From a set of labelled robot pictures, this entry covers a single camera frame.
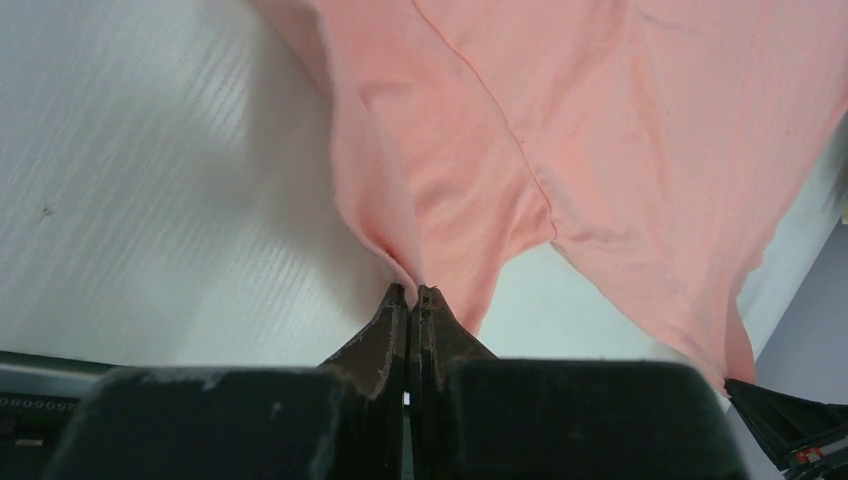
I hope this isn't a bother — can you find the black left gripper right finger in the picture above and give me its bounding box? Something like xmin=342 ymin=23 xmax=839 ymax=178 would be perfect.
xmin=409 ymin=287 xmax=747 ymax=479

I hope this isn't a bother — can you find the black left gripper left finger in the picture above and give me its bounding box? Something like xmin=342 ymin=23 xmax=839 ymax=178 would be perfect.
xmin=45 ymin=285 xmax=407 ymax=479

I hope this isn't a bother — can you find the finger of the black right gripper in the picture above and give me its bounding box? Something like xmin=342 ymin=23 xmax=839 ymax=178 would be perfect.
xmin=724 ymin=379 xmax=847 ymax=471

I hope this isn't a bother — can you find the pink t-shirt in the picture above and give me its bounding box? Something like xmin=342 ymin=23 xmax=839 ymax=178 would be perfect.
xmin=259 ymin=1 xmax=847 ymax=387

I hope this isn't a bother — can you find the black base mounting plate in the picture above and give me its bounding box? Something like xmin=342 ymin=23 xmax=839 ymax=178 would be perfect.
xmin=1 ymin=351 xmax=113 ymax=479

